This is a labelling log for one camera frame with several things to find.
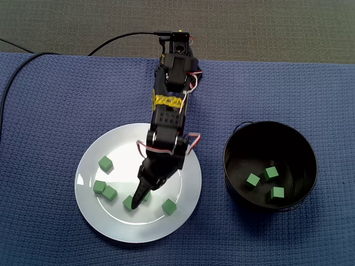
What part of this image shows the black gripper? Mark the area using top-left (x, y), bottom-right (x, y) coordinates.
top-left (131, 151), bottom-right (185, 209)

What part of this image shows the white round plate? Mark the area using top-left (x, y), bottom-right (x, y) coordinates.
top-left (74, 122), bottom-right (202, 244)

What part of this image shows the blue woven table cloth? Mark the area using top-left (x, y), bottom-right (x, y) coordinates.
top-left (0, 52), bottom-right (355, 266)

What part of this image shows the black metal bucket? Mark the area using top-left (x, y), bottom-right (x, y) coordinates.
top-left (223, 120), bottom-right (319, 213)

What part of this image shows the white red servo wire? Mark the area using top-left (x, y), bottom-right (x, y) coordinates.
top-left (136, 132), bottom-right (202, 156)

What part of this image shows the long black usb cable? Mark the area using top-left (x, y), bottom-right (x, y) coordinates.
top-left (88, 30), bottom-right (173, 57)

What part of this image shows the thick black cable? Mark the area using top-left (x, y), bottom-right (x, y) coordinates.
top-left (0, 52), bottom-right (59, 145)

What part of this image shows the thin black cable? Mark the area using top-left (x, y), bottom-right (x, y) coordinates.
top-left (0, 38), bottom-right (34, 53)

